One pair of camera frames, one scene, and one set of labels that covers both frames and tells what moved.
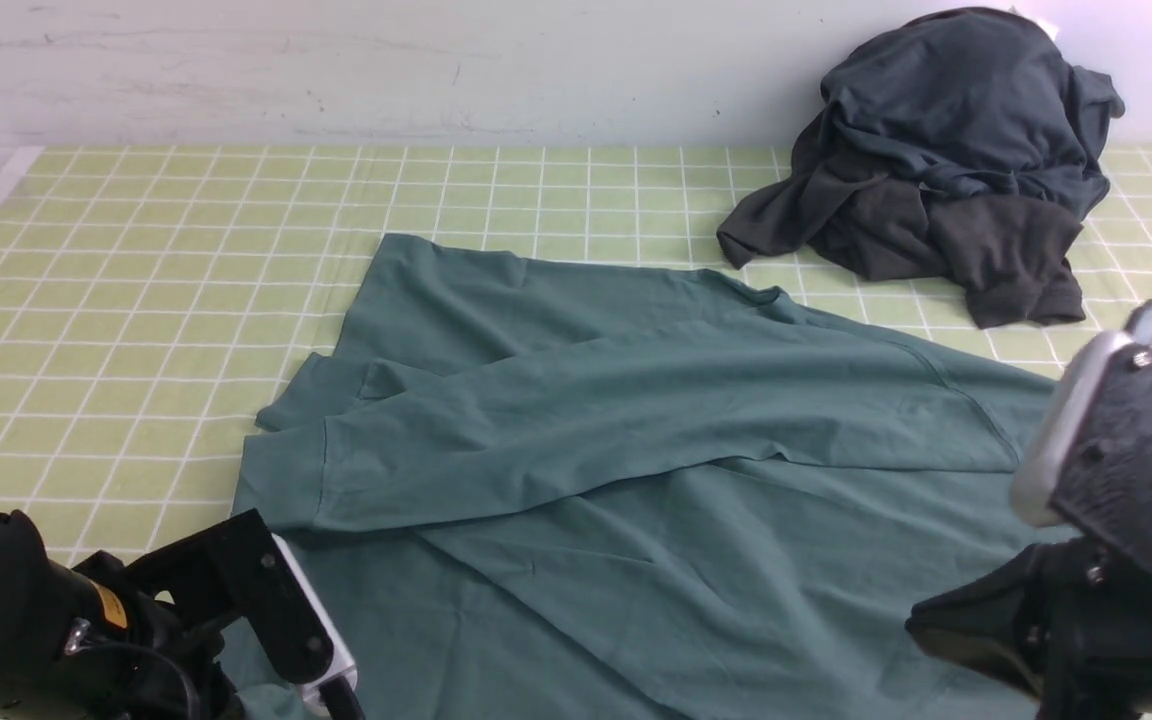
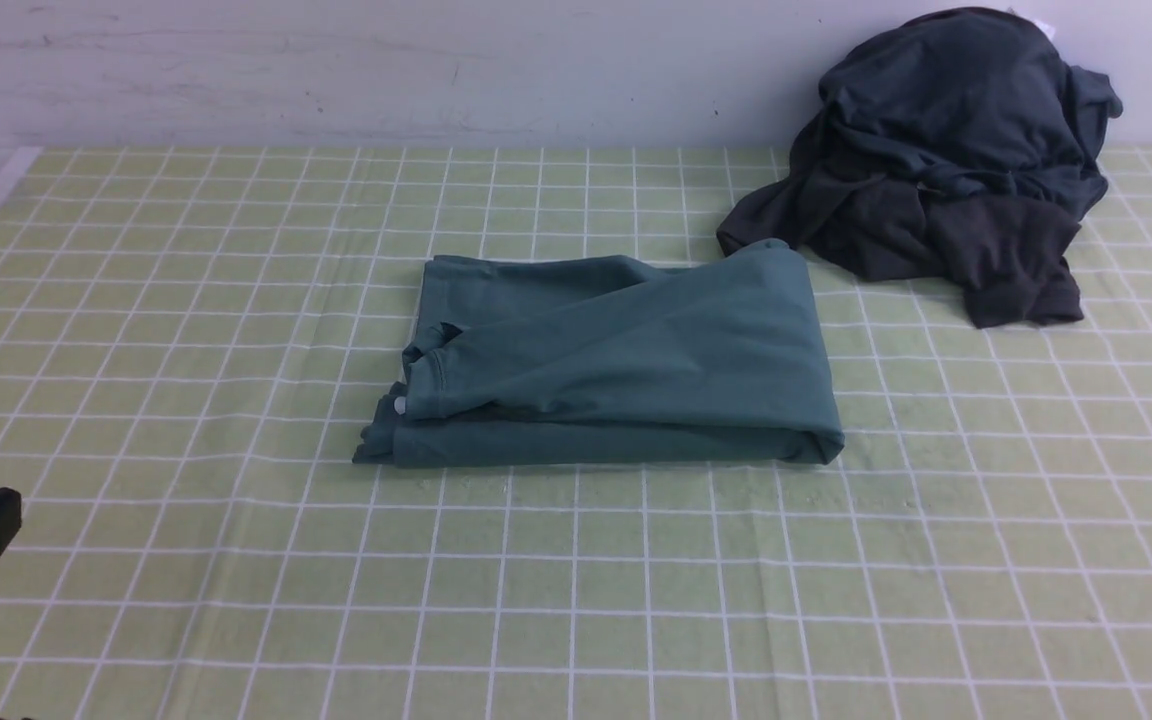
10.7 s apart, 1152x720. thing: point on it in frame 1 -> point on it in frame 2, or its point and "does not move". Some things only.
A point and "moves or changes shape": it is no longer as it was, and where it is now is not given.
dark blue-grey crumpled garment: (979, 101) does not move
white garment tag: (1052, 30) does not move
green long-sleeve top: (546, 487) moves or changes shape
